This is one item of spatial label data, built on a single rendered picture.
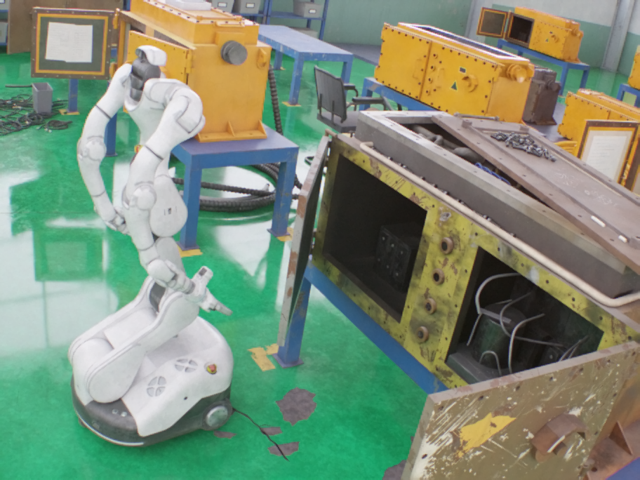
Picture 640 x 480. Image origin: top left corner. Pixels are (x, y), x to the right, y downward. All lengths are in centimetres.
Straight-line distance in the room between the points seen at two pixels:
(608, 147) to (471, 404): 337
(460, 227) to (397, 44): 443
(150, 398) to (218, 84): 228
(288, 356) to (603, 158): 246
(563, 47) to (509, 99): 666
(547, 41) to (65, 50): 932
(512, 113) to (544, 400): 470
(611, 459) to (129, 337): 181
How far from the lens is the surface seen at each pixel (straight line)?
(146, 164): 207
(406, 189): 230
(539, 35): 1288
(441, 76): 598
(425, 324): 232
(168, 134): 207
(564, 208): 202
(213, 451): 282
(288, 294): 219
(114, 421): 266
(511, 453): 160
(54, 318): 357
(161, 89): 218
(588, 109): 879
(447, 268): 219
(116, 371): 262
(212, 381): 267
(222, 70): 426
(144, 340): 260
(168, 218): 238
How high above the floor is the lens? 199
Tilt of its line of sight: 25 degrees down
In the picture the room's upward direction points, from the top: 10 degrees clockwise
